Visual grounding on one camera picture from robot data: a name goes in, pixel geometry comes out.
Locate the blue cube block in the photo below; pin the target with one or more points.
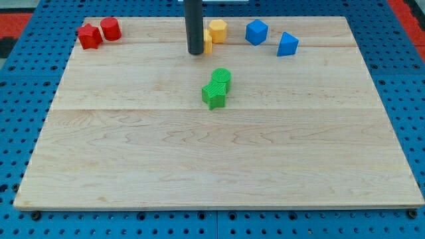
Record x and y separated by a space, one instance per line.
256 32

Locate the yellow hexagon block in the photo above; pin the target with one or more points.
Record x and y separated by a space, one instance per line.
218 30

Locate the blue triangle block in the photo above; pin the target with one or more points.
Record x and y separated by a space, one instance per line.
288 45

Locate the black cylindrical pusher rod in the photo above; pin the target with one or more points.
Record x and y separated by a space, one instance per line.
194 26

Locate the yellow block behind rod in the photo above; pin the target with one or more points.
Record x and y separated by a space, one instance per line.
207 39

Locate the red cylinder block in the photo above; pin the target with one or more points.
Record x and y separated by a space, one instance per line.
111 28

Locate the green cylinder block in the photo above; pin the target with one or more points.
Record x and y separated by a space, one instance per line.
222 76

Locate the red star block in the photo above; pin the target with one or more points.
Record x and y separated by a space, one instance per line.
89 36

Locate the green star block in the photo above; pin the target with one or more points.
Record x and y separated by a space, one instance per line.
214 95

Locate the light wooden board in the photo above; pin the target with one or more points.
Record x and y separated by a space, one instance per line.
128 130

